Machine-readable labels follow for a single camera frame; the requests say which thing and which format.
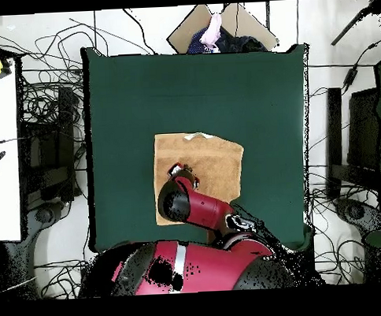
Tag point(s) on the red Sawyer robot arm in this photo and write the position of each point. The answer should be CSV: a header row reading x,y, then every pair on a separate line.
x,y
205,207

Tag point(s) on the dark blue laundry pile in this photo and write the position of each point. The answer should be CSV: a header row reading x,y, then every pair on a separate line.
x,y
236,44

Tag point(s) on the black thin rod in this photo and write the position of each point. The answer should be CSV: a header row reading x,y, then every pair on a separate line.
x,y
351,24

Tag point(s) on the orange terry towel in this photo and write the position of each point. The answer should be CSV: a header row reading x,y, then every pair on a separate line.
x,y
216,166

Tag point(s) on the grey round pedestal foot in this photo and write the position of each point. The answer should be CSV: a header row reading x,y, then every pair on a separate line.
x,y
43,215
355,211

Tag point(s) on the white side table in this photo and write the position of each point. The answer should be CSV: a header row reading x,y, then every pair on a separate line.
x,y
3,156

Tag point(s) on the dark green table cloth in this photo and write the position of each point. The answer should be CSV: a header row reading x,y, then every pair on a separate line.
x,y
128,104

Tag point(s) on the black equipment box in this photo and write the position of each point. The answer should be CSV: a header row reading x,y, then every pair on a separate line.
x,y
51,154

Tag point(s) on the black flat panel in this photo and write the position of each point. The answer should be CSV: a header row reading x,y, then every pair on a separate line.
x,y
364,128

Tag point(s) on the brown cardboard box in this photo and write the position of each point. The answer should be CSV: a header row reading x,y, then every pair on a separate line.
x,y
185,35

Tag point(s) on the black upright bar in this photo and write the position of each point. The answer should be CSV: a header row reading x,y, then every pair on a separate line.
x,y
334,126

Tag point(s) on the pink cloth item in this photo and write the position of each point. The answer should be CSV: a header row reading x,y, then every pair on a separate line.
x,y
211,31

